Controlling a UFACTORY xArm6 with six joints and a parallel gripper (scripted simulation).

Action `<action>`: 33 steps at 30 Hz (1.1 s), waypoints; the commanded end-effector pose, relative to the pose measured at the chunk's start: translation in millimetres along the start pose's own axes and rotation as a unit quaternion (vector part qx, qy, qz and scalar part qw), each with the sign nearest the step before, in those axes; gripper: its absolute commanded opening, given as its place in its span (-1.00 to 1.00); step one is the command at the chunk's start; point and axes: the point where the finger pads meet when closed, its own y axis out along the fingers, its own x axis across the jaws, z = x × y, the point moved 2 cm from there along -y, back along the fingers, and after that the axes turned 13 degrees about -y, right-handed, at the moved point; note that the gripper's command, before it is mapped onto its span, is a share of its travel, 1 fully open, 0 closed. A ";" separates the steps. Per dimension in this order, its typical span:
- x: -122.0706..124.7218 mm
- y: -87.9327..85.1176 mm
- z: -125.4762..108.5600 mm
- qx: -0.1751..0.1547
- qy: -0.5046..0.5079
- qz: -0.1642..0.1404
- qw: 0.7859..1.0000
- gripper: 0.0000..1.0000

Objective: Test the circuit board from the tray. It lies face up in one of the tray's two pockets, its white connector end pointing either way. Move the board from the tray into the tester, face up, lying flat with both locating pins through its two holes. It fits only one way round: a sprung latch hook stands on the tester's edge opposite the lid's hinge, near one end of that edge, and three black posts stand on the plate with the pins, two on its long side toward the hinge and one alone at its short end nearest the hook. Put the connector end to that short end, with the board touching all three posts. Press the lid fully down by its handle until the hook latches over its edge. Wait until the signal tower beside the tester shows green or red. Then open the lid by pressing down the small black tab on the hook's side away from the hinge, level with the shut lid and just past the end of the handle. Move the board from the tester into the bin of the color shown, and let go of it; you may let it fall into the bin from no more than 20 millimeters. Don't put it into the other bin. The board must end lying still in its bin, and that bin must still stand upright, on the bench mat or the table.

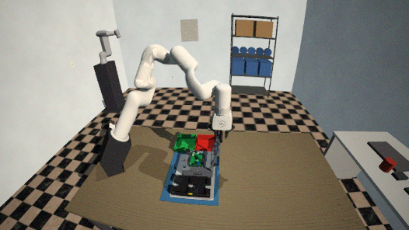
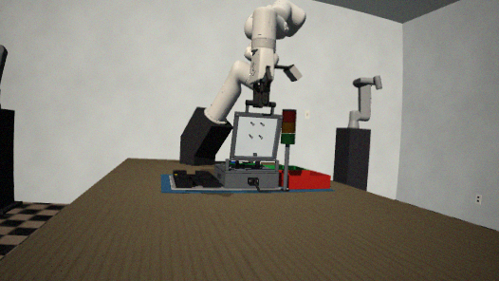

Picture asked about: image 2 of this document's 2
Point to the red bin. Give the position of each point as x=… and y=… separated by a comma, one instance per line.
x=305, y=179

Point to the green bin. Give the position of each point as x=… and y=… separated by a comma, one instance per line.
x=290, y=167

